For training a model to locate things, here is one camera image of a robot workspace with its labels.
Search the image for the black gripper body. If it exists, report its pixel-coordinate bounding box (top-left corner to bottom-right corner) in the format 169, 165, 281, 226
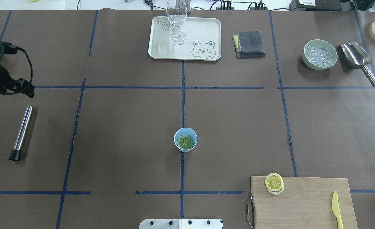
0, 40, 35, 98

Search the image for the steel muddler black tip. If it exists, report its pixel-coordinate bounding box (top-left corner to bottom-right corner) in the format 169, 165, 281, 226
8, 106, 33, 161

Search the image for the green lime slice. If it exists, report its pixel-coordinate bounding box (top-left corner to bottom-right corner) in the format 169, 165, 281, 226
176, 135, 194, 150

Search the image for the light blue cup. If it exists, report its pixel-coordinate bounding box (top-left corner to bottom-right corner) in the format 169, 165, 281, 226
173, 128, 198, 152

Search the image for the yellow lemon slice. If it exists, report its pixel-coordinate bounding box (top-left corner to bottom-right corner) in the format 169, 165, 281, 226
265, 173, 285, 195

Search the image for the clear wine glass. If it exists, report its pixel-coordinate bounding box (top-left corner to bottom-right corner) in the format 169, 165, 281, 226
166, 0, 188, 45

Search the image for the cream bear tray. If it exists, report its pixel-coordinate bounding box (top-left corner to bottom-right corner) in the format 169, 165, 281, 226
148, 16, 222, 61

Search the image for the black power strip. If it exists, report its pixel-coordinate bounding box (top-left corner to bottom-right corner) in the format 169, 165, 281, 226
209, 0, 268, 11

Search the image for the grey folded cloth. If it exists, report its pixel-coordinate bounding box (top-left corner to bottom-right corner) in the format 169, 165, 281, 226
232, 31, 266, 59

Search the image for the black computer box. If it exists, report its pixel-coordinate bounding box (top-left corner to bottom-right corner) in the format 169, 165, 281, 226
289, 0, 342, 11

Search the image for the green bowl of ice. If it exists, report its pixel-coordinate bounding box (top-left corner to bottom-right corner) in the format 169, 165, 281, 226
302, 39, 338, 71

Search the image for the wooden cutting board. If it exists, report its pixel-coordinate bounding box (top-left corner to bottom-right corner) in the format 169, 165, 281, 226
250, 176, 358, 229

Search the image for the metal ice scoop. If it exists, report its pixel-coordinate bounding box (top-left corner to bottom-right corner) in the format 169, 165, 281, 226
340, 42, 375, 87

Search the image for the yellow plastic knife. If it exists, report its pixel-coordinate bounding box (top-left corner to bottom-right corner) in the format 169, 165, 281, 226
331, 191, 344, 229

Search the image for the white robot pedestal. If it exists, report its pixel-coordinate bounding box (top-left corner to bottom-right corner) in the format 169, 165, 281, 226
139, 218, 223, 229

